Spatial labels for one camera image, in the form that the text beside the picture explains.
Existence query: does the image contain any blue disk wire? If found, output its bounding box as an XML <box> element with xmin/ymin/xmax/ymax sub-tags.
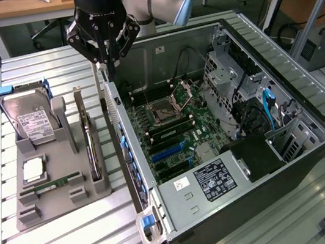
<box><xmin>260</xmin><ymin>87</ymin><xmax>281</xmax><ymax>135</ymax></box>

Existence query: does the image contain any black RAM stick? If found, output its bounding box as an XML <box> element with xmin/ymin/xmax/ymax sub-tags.
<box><xmin>147</xmin><ymin>119</ymin><xmax>197</xmax><ymax>145</ymax></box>

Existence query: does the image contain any hard disk in blue caddy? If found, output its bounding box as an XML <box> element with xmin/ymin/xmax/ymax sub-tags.
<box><xmin>0</xmin><ymin>77</ymin><xmax>65</xmax><ymax>152</ymax></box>

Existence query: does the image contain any silver chipset heatsink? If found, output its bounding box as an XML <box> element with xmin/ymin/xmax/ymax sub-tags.
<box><xmin>195</xmin><ymin>143</ymin><xmax>218</xmax><ymax>163</ymax></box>

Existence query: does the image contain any green RAM stick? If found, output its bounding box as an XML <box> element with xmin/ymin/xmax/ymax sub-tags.
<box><xmin>19</xmin><ymin>175</ymin><xmax>79</xmax><ymax>198</ymax></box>

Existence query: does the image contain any green motherboard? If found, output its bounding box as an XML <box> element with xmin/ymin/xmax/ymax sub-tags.
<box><xmin>122</xmin><ymin>72</ymin><xmax>239</xmax><ymax>189</ymax></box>

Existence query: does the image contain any CPU socket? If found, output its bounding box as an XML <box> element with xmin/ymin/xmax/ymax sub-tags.
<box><xmin>146</xmin><ymin>96</ymin><xmax>182</xmax><ymax>128</ymax></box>

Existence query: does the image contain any grey parts rack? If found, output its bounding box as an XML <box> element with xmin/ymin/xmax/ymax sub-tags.
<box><xmin>0</xmin><ymin>91</ymin><xmax>117</xmax><ymax>233</ymax></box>

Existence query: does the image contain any silver CPU chip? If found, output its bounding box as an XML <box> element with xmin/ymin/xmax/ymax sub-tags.
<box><xmin>20</xmin><ymin>158</ymin><xmax>47</xmax><ymax>183</ymax></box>

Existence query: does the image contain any socket locking lever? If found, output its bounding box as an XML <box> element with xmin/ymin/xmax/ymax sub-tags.
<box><xmin>141</xmin><ymin>81</ymin><xmax>152</xmax><ymax>111</ymax></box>

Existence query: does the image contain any black office chair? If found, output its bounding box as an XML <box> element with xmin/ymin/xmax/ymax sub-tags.
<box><xmin>27</xmin><ymin>13</ymin><xmax>86</xmax><ymax>51</ymax></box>

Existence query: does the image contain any grey power supply unit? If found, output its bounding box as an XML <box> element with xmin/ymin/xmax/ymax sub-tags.
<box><xmin>152</xmin><ymin>148</ymin><xmax>260</xmax><ymax>234</ymax></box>

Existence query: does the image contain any metal socket cover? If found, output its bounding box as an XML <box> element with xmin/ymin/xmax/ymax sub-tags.
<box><xmin>168</xmin><ymin>79</ymin><xmax>202</xmax><ymax>113</ymax></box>

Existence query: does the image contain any graphics card with metal bracket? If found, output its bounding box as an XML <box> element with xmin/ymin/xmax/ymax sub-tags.
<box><xmin>71</xmin><ymin>84</ymin><xmax>105</xmax><ymax>184</ymax></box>

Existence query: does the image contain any metal disk bay cage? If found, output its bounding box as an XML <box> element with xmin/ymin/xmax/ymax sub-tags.
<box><xmin>199</xmin><ymin>43</ymin><xmax>272</xmax><ymax>121</ymax></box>

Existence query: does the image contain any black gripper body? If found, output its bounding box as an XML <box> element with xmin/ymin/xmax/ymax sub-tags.
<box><xmin>71</xmin><ymin>0</ymin><xmax>130</xmax><ymax>32</ymax></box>

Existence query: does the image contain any blue case latch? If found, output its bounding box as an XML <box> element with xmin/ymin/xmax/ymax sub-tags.
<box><xmin>140</xmin><ymin>214</ymin><xmax>157</xmax><ymax>232</ymax></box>

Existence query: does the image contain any grey computer tower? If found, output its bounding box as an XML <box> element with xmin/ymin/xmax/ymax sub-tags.
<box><xmin>287</xmin><ymin>23</ymin><xmax>325</xmax><ymax>75</ymax></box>

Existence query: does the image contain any black plastic shroud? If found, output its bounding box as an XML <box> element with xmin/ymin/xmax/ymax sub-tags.
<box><xmin>217</xmin><ymin>128</ymin><xmax>290</xmax><ymax>188</ymax></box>

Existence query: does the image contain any black open PC case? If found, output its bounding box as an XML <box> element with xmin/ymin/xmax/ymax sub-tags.
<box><xmin>87</xmin><ymin>2</ymin><xmax>325</xmax><ymax>244</ymax></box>

